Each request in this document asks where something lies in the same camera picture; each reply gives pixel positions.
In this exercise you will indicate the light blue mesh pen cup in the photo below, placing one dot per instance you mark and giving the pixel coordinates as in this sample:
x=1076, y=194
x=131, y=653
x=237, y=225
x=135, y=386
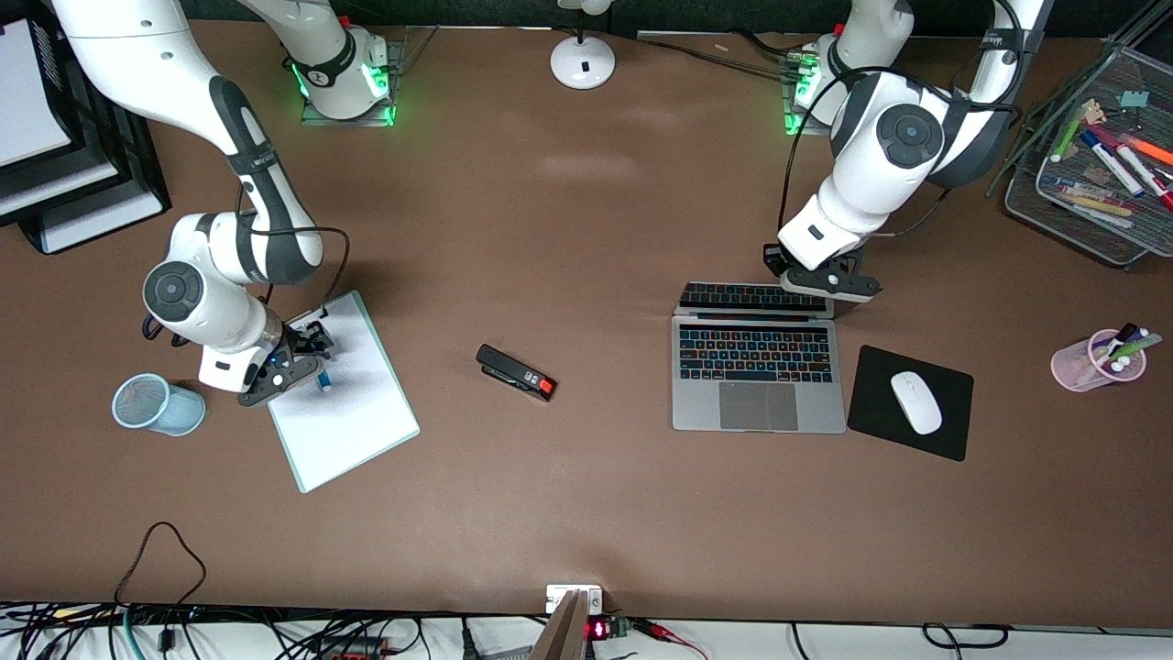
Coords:
x=179, y=412

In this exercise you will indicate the silver laptop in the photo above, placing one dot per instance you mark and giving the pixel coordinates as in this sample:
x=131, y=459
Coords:
x=761, y=403

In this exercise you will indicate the white computer mouse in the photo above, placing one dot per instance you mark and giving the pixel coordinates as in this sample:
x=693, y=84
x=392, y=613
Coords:
x=916, y=403

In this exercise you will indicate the black capped marker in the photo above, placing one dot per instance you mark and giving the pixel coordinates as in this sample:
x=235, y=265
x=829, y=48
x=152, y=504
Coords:
x=1125, y=332

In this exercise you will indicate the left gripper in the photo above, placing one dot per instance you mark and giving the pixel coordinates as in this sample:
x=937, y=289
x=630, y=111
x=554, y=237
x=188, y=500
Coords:
x=775, y=263

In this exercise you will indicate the grey mounting post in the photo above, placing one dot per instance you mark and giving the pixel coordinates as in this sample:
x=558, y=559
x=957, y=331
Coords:
x=557, y=632

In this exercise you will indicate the white socket box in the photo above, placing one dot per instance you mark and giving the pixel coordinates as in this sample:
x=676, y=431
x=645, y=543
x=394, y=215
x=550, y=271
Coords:
x=564, y=596

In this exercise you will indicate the light green highlighter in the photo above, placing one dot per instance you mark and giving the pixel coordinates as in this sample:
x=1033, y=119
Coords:
x=1145, y=343

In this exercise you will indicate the orange highlighter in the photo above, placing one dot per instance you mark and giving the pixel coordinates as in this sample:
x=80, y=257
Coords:
x=1156, y=151

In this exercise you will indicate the red display module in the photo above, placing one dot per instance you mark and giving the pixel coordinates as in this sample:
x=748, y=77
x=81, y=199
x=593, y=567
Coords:
x=600, y=630

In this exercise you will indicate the black stacked paper tray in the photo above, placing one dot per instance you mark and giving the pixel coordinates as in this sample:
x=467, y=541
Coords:
x=137, y=183

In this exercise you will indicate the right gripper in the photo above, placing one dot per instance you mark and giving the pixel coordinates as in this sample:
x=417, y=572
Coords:
x=295, y=346

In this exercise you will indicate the white paper sheet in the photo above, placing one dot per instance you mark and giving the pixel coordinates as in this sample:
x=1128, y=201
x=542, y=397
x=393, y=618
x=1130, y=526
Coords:
x=348, y=412

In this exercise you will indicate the teal clipboard with metal clip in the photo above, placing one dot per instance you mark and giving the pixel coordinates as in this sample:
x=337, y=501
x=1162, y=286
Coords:
x=388, y=367

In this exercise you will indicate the black mouse pad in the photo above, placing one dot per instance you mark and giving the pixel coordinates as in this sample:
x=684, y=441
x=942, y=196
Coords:
x=871, y=412

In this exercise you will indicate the red capped white marker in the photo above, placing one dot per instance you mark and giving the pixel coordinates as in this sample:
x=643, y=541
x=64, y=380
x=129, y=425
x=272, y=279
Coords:
x=1141, y=170

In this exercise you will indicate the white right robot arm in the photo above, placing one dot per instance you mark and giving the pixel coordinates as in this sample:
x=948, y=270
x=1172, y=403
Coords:
x=128, y=46

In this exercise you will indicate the white round lamp base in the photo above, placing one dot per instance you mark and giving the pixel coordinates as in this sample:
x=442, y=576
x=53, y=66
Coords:
x=583, y=64

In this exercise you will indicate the clear arm base plate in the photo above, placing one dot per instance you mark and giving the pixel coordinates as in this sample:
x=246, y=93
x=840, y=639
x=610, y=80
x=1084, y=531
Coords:
x=797, y=124
x=403, y=55

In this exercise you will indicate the green marker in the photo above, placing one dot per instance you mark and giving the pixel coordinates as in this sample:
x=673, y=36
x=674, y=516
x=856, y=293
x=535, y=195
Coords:
x=1068, y=137

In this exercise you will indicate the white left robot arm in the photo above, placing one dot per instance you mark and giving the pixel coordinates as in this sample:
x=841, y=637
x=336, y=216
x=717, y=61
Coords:
x=871, y=165

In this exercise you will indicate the black stapler with red tip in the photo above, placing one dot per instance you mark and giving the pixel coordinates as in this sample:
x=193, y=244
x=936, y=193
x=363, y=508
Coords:
x=509, y=367

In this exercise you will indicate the blue capped white marker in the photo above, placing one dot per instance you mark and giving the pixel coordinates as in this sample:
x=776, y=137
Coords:
x=1095, y=145

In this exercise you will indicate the pink translucent pen cup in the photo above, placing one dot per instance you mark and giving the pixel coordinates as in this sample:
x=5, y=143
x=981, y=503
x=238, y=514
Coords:
x=1072, y=367

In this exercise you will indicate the white paper in tray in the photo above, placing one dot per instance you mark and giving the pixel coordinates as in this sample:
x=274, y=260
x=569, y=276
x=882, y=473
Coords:
x=27, y=101
x=101, y=225

